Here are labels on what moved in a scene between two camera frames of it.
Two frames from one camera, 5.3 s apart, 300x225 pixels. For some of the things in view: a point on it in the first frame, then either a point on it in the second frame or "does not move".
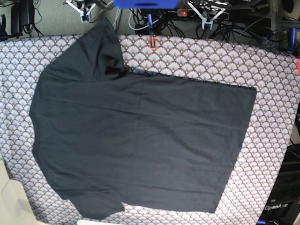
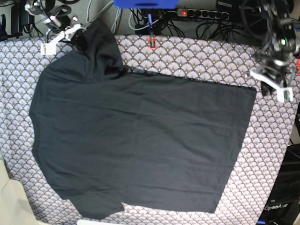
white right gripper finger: (204, 20) -> (281, 90)
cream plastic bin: (15, 208) does not move
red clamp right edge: (298, 66) does not move
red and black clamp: (154, 42) does not move
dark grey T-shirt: (104, 136) does not move
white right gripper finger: (211, 22) -> (292, 67)
